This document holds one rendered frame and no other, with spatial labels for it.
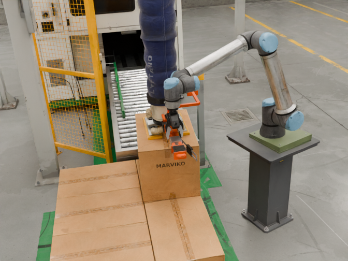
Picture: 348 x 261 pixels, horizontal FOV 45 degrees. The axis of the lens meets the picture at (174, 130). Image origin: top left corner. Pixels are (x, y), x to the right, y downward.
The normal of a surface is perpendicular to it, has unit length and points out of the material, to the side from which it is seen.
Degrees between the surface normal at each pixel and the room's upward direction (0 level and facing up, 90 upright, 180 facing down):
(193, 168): 90
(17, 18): 90
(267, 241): 0
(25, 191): 0
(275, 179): 90
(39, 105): 90
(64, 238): 0
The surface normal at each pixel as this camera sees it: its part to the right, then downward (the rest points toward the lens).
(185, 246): -0.05, -0.89
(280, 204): 0.53, 0.36
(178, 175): 0.11, 0.44
